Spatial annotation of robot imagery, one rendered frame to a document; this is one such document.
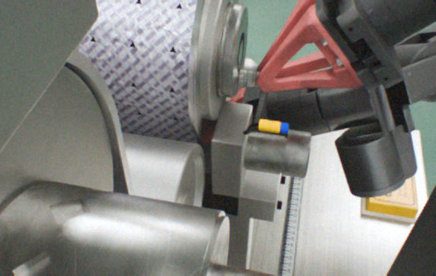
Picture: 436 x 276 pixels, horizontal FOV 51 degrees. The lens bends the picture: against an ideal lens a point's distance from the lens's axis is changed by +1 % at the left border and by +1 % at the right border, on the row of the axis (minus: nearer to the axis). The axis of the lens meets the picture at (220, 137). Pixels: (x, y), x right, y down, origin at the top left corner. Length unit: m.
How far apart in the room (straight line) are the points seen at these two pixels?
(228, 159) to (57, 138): 0.24
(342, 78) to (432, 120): 1.98
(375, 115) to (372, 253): 0.28
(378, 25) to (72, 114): 0.22
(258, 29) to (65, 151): 2.55
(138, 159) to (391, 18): 0.19
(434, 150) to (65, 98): 2.07
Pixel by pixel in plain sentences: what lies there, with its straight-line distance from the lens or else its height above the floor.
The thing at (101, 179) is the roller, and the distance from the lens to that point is 0.20.
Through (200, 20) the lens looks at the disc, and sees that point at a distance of 0.31.
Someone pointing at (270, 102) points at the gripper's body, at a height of 1.15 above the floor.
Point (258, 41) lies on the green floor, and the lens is 2.60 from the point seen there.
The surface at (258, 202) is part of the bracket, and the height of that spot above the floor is 1.13.
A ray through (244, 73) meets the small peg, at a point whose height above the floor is 1.24.
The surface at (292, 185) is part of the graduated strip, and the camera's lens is 0.73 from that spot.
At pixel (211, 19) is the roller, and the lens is 0.33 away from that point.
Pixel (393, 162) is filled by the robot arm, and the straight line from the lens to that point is 0.49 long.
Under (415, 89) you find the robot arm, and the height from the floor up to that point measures 1.19.
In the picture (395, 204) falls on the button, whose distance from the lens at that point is 0.72.
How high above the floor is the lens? 1.47
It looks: 46 degrees down
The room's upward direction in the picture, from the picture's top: straight up
